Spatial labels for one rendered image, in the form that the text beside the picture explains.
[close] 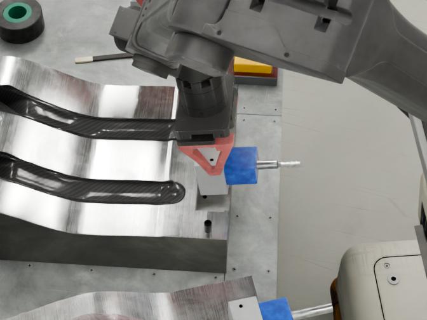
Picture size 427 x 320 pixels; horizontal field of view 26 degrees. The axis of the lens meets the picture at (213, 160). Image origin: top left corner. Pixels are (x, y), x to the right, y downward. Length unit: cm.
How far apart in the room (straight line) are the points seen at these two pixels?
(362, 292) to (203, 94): 90
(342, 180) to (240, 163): 121
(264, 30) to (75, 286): 76
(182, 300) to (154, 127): 27
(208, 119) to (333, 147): 135
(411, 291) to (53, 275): 84
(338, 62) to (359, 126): 190
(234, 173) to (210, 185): 4
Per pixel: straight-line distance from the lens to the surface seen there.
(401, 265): 193
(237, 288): 121
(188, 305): 120
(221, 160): 114
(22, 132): 129
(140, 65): 99
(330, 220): 230
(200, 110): 109
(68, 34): 158
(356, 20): 58
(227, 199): 126
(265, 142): 141
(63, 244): 126
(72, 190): 127
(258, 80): 148
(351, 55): 58
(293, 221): 228
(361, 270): 191
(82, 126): 134
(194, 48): 61
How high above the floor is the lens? 192
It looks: 54 degrees down
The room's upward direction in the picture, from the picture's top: straight up
